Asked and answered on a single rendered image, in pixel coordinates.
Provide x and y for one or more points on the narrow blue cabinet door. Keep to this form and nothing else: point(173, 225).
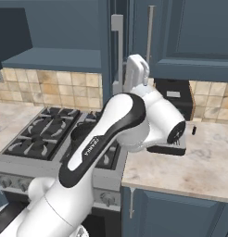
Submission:
point(106, 46)

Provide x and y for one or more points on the blue base cabinet door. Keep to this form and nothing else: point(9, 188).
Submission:
point(225, 222)
point(174, 216)

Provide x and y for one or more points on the blue wall cabinet door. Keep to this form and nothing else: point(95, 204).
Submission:
point(193, 37)

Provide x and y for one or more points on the black coffee machine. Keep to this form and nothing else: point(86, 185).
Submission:
point(176, 95)

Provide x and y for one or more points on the blue range hood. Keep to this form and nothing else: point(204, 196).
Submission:
point(54, 58)

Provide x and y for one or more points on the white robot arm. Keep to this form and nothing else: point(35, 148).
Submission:
point(72, 191)

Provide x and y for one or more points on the steel gas hob stove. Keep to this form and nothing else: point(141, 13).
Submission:
point(41, 135)

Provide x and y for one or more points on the black oven door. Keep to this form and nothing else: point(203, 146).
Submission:
point(103, 225)

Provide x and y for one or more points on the small black object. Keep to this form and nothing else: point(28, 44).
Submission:
point(194, 130)

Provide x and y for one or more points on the grey stove knob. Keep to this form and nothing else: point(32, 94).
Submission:
point(5, 182)
point(107, 198)
point(23, 184)

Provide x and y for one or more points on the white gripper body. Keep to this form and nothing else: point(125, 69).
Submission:
point(136, 71)

